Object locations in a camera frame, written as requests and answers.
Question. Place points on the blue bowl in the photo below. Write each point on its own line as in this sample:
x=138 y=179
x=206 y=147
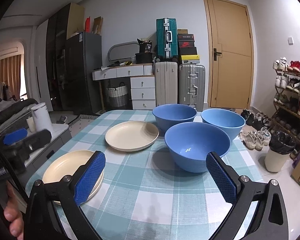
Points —
x=169 y=115
x=190 y=143
x=230 y=122

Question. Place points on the teal checked tablecloth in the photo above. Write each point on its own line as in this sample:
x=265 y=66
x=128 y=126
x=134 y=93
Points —
x=144 y=195

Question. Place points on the beige hard suitcase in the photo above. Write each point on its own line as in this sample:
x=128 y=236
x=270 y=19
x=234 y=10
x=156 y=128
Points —
x=166 y=83

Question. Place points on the person's left hand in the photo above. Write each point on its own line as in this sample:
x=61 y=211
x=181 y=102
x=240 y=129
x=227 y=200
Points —
x=13 y=214

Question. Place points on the teal hard suitcase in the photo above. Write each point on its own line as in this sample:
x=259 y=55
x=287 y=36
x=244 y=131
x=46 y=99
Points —
x=167 y=38

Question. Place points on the blue bowl front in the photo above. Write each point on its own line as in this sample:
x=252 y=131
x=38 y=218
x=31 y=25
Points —
x=190 y=143

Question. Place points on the woven laundry basket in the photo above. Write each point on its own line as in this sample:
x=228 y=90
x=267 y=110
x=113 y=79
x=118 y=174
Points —
x=118 y=96

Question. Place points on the wooden shoe rack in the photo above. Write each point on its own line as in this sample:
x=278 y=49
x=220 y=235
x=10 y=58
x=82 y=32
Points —
x=287 y=103

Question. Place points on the white drawer desk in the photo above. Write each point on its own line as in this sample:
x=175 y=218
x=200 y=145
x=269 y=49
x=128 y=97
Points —
x=142 y=82

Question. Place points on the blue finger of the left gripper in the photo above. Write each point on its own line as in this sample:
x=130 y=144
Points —
x=37 y=140
x=15 y=136

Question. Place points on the cream plate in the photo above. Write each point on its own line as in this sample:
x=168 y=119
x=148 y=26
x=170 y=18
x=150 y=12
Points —
x=59 y=168
x=132 y=136

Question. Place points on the grey white side cabinet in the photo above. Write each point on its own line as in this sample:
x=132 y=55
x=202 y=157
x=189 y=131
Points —
x=60 y=136

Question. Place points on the white electric kettle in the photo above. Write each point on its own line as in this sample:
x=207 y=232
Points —
x=41 y=117

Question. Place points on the wooden door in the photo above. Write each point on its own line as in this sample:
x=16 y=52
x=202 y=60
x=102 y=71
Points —
x=231 y=54

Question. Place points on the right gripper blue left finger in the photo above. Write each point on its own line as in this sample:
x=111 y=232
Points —
x=76 y=188

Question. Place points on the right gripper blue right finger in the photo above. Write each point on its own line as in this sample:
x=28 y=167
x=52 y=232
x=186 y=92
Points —
x=229 y=183

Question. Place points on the white bin with black bag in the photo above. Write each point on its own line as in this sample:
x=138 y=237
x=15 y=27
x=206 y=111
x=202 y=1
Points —
x=281 y=146

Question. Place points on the stack of shoe boxes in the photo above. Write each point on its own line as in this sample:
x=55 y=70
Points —
x=186 y=46

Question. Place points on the black refrigerator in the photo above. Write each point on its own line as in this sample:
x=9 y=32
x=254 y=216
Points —
x=83 y=56

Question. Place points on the silver hard suitcase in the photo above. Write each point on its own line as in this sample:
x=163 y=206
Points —
x=191 y=85

